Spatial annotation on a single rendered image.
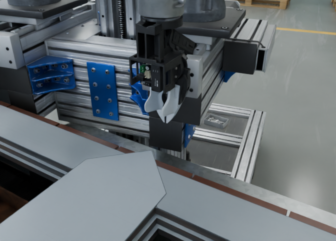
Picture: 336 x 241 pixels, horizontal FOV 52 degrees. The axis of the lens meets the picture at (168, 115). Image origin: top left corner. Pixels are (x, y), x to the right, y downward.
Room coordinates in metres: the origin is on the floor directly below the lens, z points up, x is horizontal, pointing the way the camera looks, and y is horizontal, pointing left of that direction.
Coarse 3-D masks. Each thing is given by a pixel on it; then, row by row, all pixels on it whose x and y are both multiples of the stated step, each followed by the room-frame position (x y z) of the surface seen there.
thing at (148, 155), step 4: (132, 152) 0.54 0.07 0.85; (136, 152) 0.54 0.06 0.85; (140, 152) 0.54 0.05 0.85; (144, 152) 0.54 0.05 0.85; (148, 152) 0.54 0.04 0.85; (140, 156) 0.53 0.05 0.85; (144, 156) 0.53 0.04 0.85; (148, 156) 0.53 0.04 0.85; (152, 156) 0.53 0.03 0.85; (152, 160) 0.52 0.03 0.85
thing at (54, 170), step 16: (0, 144) 0.59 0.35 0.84; (16, 144) 0.57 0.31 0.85; (16, 160) 0.56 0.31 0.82; (32, 160) 0.54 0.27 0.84; (48, 160) 0.53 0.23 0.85; (48, 176) 0.51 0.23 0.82; (144, 224) 0.37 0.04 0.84; (160, 224) 0.39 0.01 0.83; (176, 224) 0.38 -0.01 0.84; (192, 224) 0.36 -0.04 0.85; (128, 240) 0.34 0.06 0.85; (144, 240) 0.36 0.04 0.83; (176, 240) 0.36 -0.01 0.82; (192, 240) 0.36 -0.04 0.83; (208, 240) 0.34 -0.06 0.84; (224, 240) 0.34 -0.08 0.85
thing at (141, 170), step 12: (108, 156) 0.53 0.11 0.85; (120, 156) 0.53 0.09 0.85; (132, 156) 0.53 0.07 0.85; (108, 168) 0.49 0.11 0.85; (120, 168) 0.49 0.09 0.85; (132, 168) 0.49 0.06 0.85; (144, 168) 0.49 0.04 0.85; (156, 168) 0.49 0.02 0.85; (144, 180) 0.46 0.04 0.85; (156, 180) 0.46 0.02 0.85
